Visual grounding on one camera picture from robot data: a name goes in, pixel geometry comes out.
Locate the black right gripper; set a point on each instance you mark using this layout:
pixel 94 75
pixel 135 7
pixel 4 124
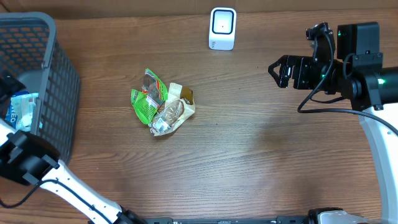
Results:
pixel 300 63

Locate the brown paper bread bag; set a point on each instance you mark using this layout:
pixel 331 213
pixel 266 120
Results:
pixel 179 106

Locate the green snack packet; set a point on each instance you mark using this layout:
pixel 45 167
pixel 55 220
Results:
pixel 153 95

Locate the blue Oreo cookie pack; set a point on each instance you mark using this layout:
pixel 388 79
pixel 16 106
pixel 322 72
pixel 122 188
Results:
pixel 21 110

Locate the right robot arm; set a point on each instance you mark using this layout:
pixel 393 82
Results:
pixel 345 75

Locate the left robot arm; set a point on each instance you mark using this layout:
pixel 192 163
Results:
pixel 30 160

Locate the white barcode scanner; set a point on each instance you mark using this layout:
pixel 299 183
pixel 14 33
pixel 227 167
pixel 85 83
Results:
pixel 222 28

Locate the grey plastic mesh basket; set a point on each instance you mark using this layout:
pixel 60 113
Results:
pixel 30 52

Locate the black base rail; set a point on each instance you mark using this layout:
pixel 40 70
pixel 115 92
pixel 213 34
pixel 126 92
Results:
pixel 301 219

